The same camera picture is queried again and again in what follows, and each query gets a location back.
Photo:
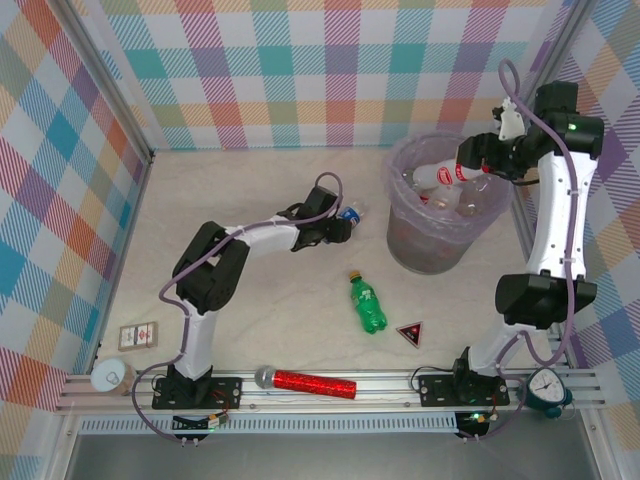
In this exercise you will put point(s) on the red glitter toy microphone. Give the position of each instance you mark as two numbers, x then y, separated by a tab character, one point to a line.
315	382

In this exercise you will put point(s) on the grey plastic bin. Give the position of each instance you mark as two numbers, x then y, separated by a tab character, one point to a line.
425	250

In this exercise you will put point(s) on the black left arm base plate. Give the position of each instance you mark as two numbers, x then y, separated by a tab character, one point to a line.
225	390

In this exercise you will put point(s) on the small playing card box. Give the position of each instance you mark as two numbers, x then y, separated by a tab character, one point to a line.
138	336

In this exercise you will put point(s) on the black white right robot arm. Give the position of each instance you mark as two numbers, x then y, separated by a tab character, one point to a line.
560	215

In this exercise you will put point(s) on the clear bottle white red label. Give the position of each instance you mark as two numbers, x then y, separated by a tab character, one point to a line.
442	174

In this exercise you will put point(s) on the aluminium frame post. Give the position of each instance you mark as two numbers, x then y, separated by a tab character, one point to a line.
111	85
542	75

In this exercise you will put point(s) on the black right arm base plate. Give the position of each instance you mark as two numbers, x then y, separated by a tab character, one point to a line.
435	390

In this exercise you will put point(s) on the clear cola bottle red label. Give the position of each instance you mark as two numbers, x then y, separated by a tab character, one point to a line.
447	192

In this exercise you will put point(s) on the green soda bottle yellow cap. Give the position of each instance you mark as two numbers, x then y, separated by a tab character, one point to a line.
367	305

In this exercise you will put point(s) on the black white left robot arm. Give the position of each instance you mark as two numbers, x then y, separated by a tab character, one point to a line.
200	345

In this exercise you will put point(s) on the clear bottle blue label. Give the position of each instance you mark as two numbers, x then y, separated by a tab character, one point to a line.
356	214

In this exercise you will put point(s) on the aluminium mounting rail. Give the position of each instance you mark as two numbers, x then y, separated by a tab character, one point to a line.
380	392

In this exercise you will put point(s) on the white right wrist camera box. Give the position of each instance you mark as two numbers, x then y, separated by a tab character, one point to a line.
510	122

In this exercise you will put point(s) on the teal alarm clock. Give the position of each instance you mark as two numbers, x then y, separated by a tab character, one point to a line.
545	387

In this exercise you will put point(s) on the small black electronics module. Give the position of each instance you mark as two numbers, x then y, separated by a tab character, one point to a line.
190	424
477	422

